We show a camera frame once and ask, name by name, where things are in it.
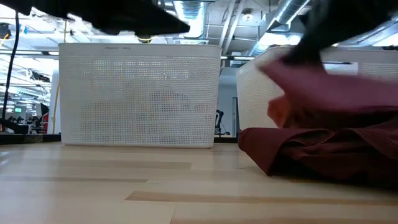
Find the rose pink garment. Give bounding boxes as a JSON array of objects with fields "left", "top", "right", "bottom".
[{"left": 259, "top": 58, "right": 398, "bottom": 129}]

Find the white perforated plastic bin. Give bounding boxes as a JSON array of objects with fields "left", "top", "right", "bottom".
[
  {"left": 58, "top": 42, "right": 223, "bottom": 149},
  {"left": 235, "top": 45, "right": 398, "bottom": 131}
]

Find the black and red object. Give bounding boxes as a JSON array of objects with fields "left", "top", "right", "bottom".
[{"left": 35, "top": 103, "right": 50, "bottom": 134}]

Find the silver flexible duct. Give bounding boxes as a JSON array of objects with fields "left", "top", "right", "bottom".
[{"left": 172, "top": 0, "right": 208, "bottom": 40}]

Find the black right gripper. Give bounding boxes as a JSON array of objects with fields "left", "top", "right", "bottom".
[{"left": 281, "top": 0, "right": 398, "bottom": 66}]

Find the silver spiral duct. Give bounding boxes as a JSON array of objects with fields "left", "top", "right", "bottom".
[{"left": 248, "top": 0, "right": 312, "bottom": 57}]

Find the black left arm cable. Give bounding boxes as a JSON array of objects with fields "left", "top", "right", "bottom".
[{"left": 2, "top": 11, "right": 21, "bottom": 121}]

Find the maroon garment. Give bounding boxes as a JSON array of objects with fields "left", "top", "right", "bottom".
[{"left": 238, "top": 126, "right": 398, "bottom": 189}]

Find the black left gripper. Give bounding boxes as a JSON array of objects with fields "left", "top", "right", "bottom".
[{"left": 32, "top": 0, "right": 191, "bottom": 35}]

